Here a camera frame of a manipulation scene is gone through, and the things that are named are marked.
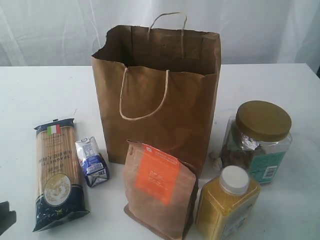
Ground brown paper bag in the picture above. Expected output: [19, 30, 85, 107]
[91, 25, 221, 175]

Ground white crumpled paper piece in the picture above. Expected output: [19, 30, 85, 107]
[208, 151, 223, 172]

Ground spaghetti packet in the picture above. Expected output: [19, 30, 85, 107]
[33, 118, 89, 232]

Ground brown pouch orange label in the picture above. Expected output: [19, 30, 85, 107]
[123, 141, 198, 240]

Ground clear jar gold lid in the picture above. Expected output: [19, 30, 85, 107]
[220, 100, 292, 184]

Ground small milk carton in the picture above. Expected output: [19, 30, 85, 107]
[75, 136, 110, 188]

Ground yellow grain plastic bottle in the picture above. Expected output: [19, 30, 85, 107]
[195, 165, 260, 240]

